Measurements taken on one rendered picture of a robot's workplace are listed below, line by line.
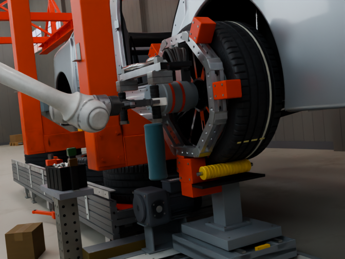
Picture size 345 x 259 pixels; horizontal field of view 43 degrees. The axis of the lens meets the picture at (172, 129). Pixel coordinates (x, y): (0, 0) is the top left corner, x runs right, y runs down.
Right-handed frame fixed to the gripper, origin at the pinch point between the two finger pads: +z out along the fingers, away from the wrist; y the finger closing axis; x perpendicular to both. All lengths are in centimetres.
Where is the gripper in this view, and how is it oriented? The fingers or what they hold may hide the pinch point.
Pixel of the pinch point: (156, 102)
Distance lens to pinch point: 173.4
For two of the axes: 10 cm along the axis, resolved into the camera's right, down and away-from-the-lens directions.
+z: 8.7, -1.0, 4.7
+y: 4.7, -0.1, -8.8
